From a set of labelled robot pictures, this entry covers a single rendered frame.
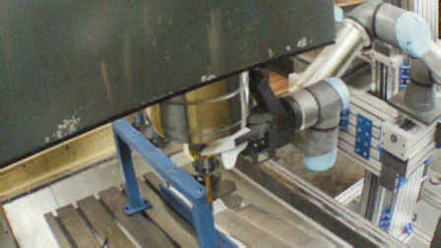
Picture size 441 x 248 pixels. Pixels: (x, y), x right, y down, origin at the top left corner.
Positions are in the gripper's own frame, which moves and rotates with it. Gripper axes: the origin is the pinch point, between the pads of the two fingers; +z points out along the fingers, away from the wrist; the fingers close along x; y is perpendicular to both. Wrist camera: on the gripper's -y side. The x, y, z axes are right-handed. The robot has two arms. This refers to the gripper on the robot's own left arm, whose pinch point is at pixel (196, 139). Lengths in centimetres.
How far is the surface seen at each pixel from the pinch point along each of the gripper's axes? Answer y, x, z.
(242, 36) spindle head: -20.7, -12.5, -0.9
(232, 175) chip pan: 78, 84, -64
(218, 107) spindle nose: -8.9, -7.9, 0.6
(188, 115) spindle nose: -8.2, -5.9, 4.4
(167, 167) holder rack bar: 24.0, 29.4, -8.5
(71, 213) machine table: 57, 71, 13
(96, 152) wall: 56, 101, -12
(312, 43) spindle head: -16.9, -12.4, -14.4
